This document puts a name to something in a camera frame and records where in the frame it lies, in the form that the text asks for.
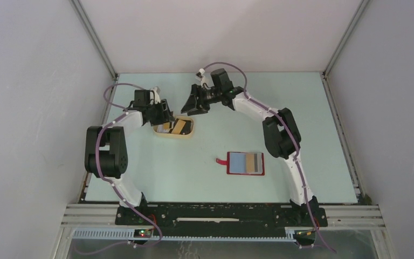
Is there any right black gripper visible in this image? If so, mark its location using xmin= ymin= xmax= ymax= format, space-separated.
xmin=182 ymin=83 xmax=223 ymax=115

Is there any beige oval tray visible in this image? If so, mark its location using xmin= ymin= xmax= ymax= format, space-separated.
xmin=153 ymin=115 xmax=195 ymax=139

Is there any red card holder wallet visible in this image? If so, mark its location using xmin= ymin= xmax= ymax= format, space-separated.
xmin=215 ymin=152 xmax=265 ymax=176

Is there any gold black card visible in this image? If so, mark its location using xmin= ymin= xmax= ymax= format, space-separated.
xmin=245 ymin=153 xmax=260 ymax=174

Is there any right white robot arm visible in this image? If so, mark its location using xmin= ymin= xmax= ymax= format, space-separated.
xmin=181 ymin=69 xmax=319 ymax=226

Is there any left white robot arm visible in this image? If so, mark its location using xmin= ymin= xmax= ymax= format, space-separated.
xmin=85 ymin=87 xmax=175 ymax=225

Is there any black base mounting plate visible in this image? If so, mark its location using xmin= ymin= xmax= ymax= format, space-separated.
xmin=115 ymin=202 xmax=328 ymax=238

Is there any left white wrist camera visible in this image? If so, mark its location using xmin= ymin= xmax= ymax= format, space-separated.
xmin=150 ymin=86 xmax=161 ymax=104

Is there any aluminium frame rail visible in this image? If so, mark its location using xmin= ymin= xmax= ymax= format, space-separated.
xmin=50 ymin=203 xmax=397 ymax=258

